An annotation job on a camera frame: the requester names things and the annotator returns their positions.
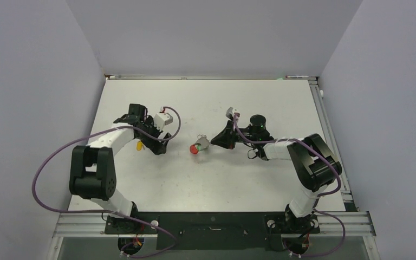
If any red-handled metal key holder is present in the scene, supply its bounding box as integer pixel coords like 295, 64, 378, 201
189, 134, 211, 154

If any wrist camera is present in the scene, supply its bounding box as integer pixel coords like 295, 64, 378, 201
225, 107, 240, 120
153, 112, 173, 131

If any aluminium front rail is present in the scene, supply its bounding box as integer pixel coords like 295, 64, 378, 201
51, 211, 378, 238

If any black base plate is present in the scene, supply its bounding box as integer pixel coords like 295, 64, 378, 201
104, 212, 320, 253

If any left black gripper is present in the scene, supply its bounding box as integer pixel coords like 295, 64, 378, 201
136, 117, 171, 154

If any yellow key tag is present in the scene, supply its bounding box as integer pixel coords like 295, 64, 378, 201
136, 141, 144, 151

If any aluminium right rail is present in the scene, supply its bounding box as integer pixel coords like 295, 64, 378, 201
308, 77, 354, 203

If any aluminium rail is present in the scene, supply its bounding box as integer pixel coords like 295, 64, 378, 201
51, 211, 378, 238
308, 77, 354, 203
105, 74, 318, 81

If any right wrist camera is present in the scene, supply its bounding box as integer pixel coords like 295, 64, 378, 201
225, 107, 240, 120

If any aluminium back rail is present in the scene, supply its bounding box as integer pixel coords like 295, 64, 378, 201
105, 74, 318, 81

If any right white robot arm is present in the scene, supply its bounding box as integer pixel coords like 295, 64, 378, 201
210, 113, 342, 232

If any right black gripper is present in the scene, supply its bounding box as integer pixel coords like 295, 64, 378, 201
211, 120, 258, 150

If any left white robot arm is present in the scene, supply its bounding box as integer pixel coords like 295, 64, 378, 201
69, 103, 173, 233

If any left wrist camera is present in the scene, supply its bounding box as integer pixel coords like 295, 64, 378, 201
153, 112, 173, 131

